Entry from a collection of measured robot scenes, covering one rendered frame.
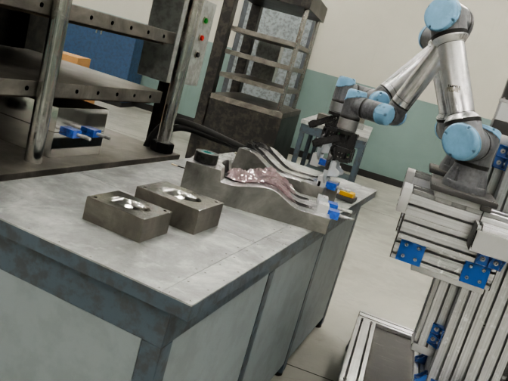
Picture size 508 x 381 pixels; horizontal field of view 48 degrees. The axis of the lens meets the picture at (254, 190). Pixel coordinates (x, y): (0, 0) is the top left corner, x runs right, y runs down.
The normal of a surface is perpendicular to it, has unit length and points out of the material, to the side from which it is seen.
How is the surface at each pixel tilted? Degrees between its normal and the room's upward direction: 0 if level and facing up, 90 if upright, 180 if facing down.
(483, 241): 90
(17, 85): 90
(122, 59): 90
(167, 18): 90
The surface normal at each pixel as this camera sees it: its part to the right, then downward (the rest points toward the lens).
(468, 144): -0.61, 0.14
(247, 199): -0.10, 0.20
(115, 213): -0.37, 0.11
